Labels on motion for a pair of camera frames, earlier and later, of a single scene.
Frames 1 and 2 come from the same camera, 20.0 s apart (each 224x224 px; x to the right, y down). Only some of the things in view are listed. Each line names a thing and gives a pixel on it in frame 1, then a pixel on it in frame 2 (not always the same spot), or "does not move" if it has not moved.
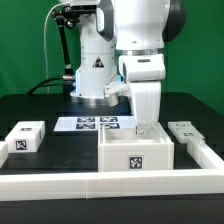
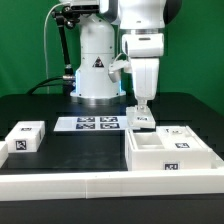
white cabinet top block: [26, 136] does not move
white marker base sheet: [94, 123] does not move
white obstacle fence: [83, 185] does not move
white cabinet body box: [121, 148] -> [167, 148]
